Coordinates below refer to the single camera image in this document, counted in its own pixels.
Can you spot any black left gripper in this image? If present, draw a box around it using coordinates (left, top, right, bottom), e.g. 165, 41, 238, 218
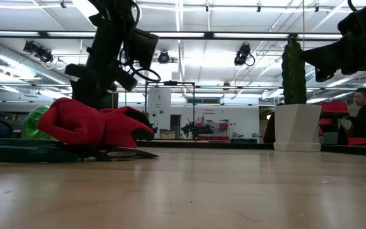
64, 47, 139, 109

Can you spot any red and black garden glove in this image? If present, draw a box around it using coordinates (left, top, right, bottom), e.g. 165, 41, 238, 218
36, 97, 156, 149

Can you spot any green spray bottle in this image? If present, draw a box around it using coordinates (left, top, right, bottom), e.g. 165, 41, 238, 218
20, 105, 53, 140

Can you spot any black monitor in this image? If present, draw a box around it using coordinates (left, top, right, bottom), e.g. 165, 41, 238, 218
102, 92, 119, 109

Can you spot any green cactus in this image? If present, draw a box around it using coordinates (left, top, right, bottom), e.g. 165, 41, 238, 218
281, 36, 308, 106

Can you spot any black twin ceiling spotlight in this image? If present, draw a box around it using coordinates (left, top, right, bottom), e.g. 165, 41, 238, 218
23, 40, 54, 64

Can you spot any white plant pot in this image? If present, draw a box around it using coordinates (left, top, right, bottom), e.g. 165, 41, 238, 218
273, 103, 323, 153

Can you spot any black round ceiling spotlight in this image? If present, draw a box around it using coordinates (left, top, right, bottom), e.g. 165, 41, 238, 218
157, 50, 170, 64

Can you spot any black background robot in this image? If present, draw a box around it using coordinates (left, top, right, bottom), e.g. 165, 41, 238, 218
181, 119, 215, 141

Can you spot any black overhead light beam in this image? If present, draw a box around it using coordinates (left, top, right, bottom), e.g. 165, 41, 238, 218
0, 30, 366, 41

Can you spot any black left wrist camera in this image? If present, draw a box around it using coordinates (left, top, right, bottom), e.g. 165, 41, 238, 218
128, 27, 159, 69

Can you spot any black tubular stand frame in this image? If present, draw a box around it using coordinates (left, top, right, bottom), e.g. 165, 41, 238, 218
144, 81, 196, 141

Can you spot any black ceiling spotlight with cable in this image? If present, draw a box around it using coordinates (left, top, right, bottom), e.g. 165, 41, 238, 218
233, 43, 256, 67

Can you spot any black aluminium table frame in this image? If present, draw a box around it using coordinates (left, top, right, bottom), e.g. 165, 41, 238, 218
137, 139, 366, 157

